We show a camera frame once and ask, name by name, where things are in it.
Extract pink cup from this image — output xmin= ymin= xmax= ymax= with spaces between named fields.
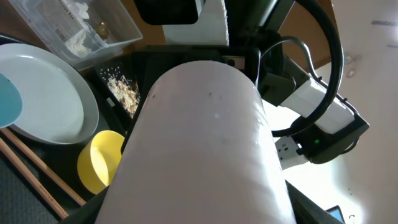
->
xmin=96 ymin=61 xmax=295 ymax=223

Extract food scraps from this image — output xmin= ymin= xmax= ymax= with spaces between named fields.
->
xmin=99 ymin=66 xmax=140 ymax=118

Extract yellow bowl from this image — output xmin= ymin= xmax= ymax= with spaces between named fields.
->
xmin=77 ymin=130 xmax=124 ymax=195

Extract brown snack wrapper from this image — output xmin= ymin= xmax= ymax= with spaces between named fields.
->
xmin=95 ymin=22 xmax=109 ymax=41

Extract grey plate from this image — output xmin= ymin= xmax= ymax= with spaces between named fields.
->
xmin=1 ymin=44 xmax=99 ymax=145

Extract white napkin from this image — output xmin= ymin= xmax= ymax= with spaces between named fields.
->
xmin=65 ymin=2 xmax=91 ymax=58

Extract wooden chopstick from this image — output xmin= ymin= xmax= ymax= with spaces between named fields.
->
xmin=1 ymin=139 xmax=68 ymax=219
xmin=1 ymin=128 xmax=86 ymax=206

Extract light blue cup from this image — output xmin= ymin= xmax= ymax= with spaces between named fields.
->
xmin=0 ymin=74 xmax=23 ymax=128

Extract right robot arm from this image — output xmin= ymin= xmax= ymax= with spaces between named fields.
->
xmin=122 ymin=1 xmax=369 ymax=169

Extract black rectangular tray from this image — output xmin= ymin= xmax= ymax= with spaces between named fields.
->
xmin=88 ymin=45 xmax=260 ymax=135

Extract clear plastic bin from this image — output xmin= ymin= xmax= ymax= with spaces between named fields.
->
xmin=9 ymin=0 xmax=143 ymax=70

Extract round black tray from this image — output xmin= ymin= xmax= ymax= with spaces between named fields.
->
xmin=0 ymin=124 xmax=125 ymax=224

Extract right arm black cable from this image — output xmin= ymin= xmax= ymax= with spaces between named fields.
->
xmin=259 ymin=0 xmax=345 ymax=138

